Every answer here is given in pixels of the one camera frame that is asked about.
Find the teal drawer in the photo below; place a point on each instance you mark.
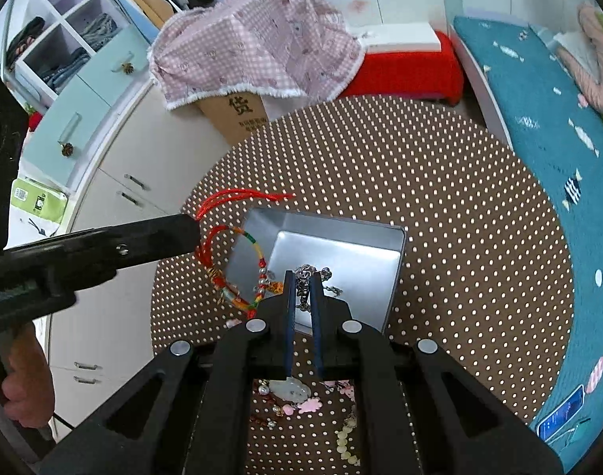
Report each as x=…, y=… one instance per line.
x=59, y=128
x=111, y=64

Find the cardboard box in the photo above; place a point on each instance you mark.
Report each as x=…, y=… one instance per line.
x=232, y=114

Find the person's left hand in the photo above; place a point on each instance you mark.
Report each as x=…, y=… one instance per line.
x=32, y=386

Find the pinecone drawer knob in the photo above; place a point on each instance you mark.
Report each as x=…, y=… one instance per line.
x=128, y=68
x=67, y=149

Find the white book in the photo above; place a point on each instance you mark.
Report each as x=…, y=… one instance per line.
x=400, y=37

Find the dark folded clothes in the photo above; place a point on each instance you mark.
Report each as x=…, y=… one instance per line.
x=27, y=39

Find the pink checkered cloth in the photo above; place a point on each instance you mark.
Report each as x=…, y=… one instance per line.
x=262, y=34

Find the green packet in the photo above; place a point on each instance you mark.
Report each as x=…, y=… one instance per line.
x=34, y=200

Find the red ornament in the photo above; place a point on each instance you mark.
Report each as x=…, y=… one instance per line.
x=34, y=121

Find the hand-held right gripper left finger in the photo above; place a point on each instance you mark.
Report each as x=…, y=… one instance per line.
x=289, y=329

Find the silver metal tin box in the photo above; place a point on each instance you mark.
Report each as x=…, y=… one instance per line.
x=341, y=257

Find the white wardrobe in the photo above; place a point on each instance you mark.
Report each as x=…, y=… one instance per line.
x=113, y=158

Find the folded blue jeans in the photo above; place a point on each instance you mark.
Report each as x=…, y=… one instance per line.
x=66, y=67

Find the red covered stool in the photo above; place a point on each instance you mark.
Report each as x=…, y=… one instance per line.
x=405, y=74

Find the white cloth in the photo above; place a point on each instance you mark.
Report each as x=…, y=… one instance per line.
x=576, y=52

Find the white bed frame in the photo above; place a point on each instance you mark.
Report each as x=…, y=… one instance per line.
x=479, y=94

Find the teal printed bedsheet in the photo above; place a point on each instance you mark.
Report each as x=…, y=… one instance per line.
x=529, y=133

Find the pink blanket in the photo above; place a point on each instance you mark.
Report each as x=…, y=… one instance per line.
x=593, y=69

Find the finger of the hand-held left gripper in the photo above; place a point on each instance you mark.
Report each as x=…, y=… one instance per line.
x=153, y=240

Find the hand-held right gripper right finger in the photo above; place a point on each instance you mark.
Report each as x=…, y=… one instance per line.
x=317, y=329

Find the folded grey jeans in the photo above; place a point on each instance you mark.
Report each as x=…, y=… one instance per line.
x=99, y=29

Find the smartphone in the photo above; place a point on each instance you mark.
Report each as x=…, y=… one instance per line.
x=561, y=413

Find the pale jade pendant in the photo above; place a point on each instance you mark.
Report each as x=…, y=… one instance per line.
x=291, y=388

